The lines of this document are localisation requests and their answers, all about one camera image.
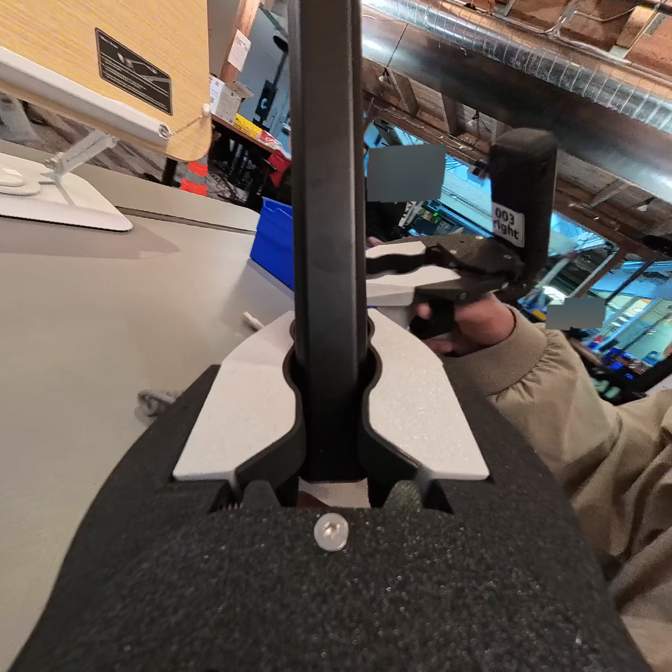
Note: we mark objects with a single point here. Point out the blue plastic bin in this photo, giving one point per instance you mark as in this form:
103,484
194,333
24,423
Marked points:
273,241

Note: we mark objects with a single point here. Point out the silver ventilation duct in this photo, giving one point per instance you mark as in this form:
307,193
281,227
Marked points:
525,63

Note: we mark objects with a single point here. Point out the orange traffic cone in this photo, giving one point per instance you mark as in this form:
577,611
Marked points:
195,178

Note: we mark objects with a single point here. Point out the black usb hub tower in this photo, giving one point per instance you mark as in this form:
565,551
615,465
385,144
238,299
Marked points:
325,236

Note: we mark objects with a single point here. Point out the wooden book stand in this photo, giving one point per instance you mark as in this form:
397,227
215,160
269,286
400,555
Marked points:
63,31

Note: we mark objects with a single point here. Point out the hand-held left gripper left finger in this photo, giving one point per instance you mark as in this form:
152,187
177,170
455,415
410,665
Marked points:
241,420

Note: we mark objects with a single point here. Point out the yellow box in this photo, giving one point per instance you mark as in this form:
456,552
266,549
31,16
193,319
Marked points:
244,125

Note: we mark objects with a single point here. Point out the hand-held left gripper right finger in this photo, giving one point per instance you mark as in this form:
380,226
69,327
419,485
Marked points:
420,420

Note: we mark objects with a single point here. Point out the person's right hand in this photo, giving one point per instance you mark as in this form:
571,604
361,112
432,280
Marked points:
477,325

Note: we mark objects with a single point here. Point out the white box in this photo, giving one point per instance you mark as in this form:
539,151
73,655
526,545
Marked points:
228,99

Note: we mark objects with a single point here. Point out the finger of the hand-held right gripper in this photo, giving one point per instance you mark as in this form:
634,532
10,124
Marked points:
399,288
393,249

